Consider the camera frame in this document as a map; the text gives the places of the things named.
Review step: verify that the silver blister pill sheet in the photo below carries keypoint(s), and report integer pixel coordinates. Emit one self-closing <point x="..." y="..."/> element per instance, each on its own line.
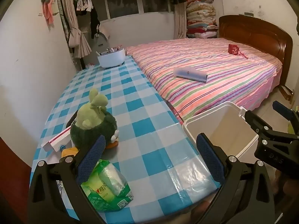
<point x="60" y="187"/>

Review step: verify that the light blue plastic case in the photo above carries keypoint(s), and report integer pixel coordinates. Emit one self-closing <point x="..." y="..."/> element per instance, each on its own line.
<point x="189" y="73"/>

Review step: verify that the beige cloth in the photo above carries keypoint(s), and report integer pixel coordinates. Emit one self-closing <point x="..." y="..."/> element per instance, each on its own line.
<point x="104" y="31"/>

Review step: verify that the grey chair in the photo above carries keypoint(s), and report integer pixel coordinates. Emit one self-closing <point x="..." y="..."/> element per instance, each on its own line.
<point x="100" y="44"/>

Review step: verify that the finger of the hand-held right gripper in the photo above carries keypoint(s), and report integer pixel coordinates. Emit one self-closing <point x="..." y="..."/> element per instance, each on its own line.
<point x="257" y="121"/>
<point x="281" y="108"/>

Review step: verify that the white round container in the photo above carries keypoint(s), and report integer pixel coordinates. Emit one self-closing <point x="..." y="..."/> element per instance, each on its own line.
<point x="112" y="60"/>

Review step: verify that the green tissue packet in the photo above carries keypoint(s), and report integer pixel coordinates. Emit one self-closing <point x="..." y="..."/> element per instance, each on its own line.
<point x="105" y="186"/>

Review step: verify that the green plush toy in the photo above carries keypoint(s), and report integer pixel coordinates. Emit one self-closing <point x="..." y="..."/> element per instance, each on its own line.
<point x="93" y="126"/>

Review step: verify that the white cardboard box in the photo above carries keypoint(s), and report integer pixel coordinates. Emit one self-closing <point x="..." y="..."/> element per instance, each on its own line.
<point x="58" y="140"/>

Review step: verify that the stack of folded quilts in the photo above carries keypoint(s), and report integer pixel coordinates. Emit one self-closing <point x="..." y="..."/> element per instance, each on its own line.
<point x="201" y="16"/>

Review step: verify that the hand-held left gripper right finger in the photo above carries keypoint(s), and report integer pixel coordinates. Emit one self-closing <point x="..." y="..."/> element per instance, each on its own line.
<point x="208" y="154"/>

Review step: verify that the blue white checkered tablecloth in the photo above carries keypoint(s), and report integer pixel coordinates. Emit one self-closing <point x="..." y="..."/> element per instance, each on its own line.
<point x="140" y="112"/>

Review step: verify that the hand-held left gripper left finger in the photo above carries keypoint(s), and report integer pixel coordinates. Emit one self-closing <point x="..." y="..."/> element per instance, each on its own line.
<point x="93" y="154"/>

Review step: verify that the wooden headboard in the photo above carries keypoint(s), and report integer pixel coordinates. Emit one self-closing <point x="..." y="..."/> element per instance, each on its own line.
<point x="257" y="32"/>

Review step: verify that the red patterned pouch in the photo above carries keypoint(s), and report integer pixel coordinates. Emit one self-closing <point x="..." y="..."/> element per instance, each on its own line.
<point x="233" y="49"/>

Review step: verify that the pink striped bed sheet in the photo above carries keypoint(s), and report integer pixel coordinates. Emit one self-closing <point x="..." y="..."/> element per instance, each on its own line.
<point x="210" y="58"/>

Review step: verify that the white window frame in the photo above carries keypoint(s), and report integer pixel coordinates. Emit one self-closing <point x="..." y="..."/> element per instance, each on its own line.
<point x="140" y="9"/>

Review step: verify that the beige curtain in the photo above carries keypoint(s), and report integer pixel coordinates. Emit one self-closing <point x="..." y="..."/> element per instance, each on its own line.
<point x="179" y="23"/>
<point x="70" y="16"/>

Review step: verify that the black hanging garment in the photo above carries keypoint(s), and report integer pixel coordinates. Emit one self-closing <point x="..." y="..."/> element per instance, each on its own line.
<point x="94" y="21"/>

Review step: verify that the dark red wooden door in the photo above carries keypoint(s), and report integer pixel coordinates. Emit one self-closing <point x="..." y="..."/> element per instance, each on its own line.
<point x="11" y="179"/>

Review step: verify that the pink cloth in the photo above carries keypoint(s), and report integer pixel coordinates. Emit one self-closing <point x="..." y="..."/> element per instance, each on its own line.
<point x="48" y="11"/>

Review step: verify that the round clip drying hanger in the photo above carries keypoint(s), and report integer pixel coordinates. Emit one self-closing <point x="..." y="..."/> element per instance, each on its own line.
<point x="83" y="4"/>

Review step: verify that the white plastic trash bin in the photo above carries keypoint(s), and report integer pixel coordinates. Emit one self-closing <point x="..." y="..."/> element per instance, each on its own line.
<point x="222" y="130"/>

